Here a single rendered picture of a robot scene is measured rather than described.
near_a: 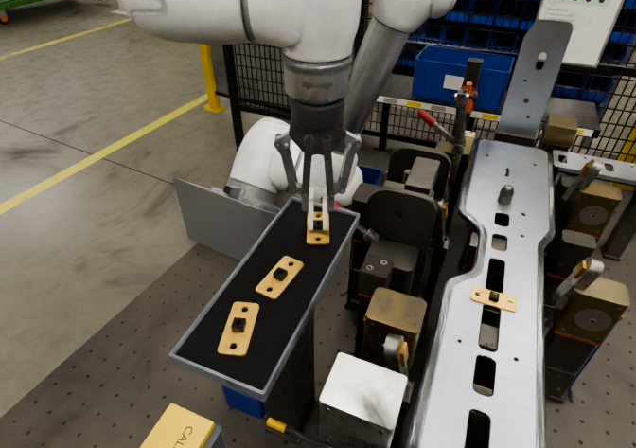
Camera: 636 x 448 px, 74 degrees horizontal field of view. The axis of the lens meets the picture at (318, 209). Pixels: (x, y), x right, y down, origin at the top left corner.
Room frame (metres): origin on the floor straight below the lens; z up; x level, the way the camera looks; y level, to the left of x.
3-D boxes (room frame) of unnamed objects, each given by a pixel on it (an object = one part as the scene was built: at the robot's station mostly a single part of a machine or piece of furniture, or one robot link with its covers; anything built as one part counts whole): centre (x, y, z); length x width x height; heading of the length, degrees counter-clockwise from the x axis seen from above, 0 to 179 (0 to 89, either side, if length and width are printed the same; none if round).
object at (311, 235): (0.55, 0.00, 1.17); 0.08 x 0.04 x 0.01; 0
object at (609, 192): (0.83, -0.70, 0.87); 0.12 x 0.07 x 0.35; 68
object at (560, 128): (1.17, -0.74, 0.88); 0.08 x 0.08 x 0.36; 68
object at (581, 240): (0.71, -0.61, 0.84); 0.10 x 0.05 x 0.29; 68
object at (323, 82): (0.55, 0.00, 1.44); 0.09 x 0.09 x 0.06
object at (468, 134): (1.09, -0.43, 0.88); 0.04 x 0.04 x 0.37; 68
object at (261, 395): (0.45, 0.06, 1.16); 0.37 x 0.14 x 0.02; 158
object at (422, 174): (0.70, -0.19, 0.95); 0.18 x 0.13 x 0.49; 158
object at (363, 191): (0.78, -0.10, 0.89); 0.09 x 0.08 x 0.38; 68
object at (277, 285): (0.44, 0.06, 1.17); 0.08 x 0.04 x 0.01; 150
